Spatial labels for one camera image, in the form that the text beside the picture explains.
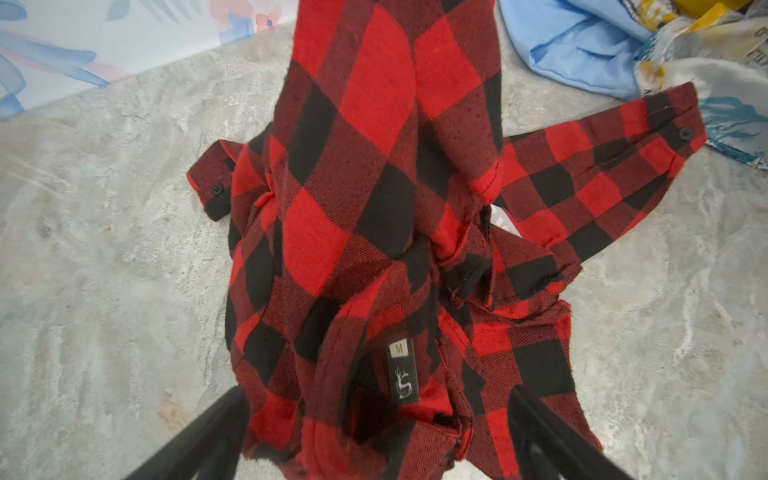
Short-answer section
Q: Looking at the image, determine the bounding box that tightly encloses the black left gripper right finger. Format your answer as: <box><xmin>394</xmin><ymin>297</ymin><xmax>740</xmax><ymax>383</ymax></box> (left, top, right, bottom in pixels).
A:
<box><xmin>507</xmin><ymin>386</ymin><xmax>631</xmax><ymax>480</ymax></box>

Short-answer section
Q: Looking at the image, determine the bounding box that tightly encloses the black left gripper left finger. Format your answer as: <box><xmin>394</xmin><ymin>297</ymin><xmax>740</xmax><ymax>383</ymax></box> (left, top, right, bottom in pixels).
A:
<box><xmin>127</xmin><ymin>387</ymin><xmax>249</xmax><ymax>480</ymax></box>

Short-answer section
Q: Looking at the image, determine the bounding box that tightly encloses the red black plaid shirt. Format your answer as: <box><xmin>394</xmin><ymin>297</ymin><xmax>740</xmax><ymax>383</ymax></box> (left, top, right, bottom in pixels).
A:
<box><xmin>188</xmin><ymin>1</ymin><xmax>707</xmax><ymax>479</ymax></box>

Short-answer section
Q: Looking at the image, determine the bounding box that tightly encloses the white yellow teal printed cloth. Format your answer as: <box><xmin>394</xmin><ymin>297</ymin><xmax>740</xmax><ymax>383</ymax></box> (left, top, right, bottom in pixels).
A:
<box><xmin>623</xmin><ymin>1</ymin><xmax>767</xmax><ymax>170</ymax></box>

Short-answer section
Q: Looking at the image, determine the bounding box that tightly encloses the light blue shirt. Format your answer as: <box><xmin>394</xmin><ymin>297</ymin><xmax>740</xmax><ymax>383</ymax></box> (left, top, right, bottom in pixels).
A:
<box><xmin>499</xmin><ymin>0</ymin><xmax>651</xmax><ymax>101</ymax></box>

